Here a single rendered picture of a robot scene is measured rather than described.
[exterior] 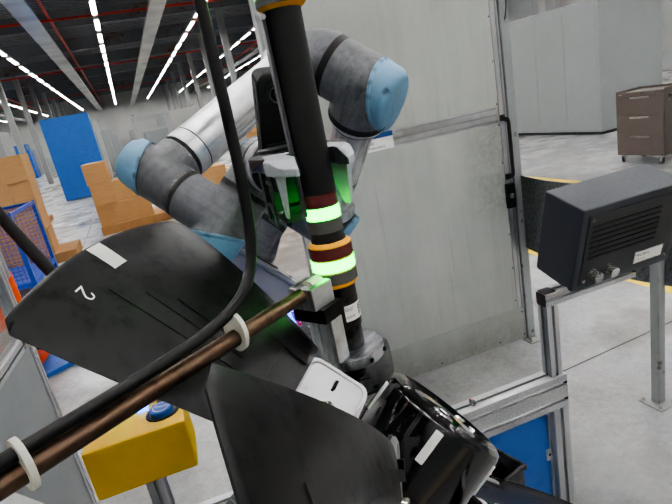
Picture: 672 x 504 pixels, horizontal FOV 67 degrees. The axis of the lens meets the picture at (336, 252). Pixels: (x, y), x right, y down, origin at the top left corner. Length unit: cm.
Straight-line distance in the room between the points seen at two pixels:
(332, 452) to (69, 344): 26
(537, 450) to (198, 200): 94
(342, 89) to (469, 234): 189
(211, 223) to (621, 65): 1012
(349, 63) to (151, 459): 74
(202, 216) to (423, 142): 192
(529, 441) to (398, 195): 152
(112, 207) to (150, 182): 903
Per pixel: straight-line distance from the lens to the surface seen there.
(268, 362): 48
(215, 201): 72
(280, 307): 45
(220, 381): 19
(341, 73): 94
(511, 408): 118
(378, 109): 92
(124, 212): 977
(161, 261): 52
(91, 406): 36
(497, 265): 288
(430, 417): 45
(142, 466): 94
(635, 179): 122
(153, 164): 77
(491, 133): 274
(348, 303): 51
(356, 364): 51
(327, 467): 24
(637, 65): 1092
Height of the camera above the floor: 152
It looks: 17 degrees down
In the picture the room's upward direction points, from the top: 11 degrees counter-clockwise
